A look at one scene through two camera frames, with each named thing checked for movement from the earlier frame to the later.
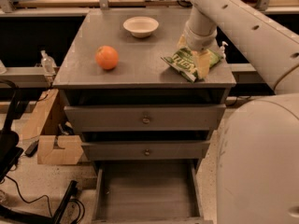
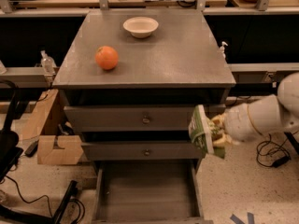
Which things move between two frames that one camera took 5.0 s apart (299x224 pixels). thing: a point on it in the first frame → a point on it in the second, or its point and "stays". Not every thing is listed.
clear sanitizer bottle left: (48, 63) stays
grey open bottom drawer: (149, 191) stays
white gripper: (199, 40) → (237, 122)
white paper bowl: (140, 26) stays
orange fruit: (106, 57) stays
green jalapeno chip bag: (184, 62) → (200, 133)
